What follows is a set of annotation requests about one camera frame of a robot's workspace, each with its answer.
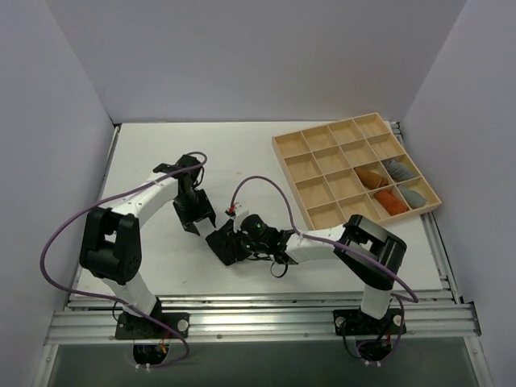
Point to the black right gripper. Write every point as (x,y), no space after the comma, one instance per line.
(232,243)

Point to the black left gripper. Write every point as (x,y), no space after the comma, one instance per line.
(193,211)

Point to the black pinstriped underwear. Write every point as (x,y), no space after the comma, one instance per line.
(227,244)

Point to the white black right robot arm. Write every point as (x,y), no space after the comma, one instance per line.
(371,252)

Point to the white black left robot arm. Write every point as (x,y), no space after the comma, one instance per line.
(111,249)

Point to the wooden compartment tray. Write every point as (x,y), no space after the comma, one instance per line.
(353,166)

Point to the brown rolled cloth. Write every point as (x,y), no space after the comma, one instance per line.
(370,179)

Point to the orange rolled cloth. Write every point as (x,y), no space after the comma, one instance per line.
(390,202)

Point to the grey striped rolled cloth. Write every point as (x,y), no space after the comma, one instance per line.
(397,170)

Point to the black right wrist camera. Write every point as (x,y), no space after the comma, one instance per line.
(251,225)

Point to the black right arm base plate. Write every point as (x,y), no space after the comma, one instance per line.
(353,322)

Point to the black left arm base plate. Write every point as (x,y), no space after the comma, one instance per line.
(130,327)

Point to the aluminium rail frame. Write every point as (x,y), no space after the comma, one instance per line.
(245,306)

